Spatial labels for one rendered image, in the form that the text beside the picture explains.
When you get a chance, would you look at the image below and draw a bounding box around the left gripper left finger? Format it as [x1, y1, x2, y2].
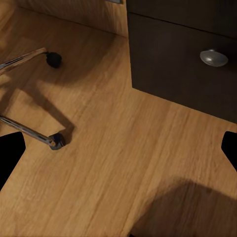
[0, 131, 26, 190]

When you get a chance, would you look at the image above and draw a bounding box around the swivel chair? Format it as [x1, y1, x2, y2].
[0, 47, 66, 150]

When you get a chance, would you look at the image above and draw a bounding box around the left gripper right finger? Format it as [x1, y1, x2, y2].
[221, 131, 237, 171]

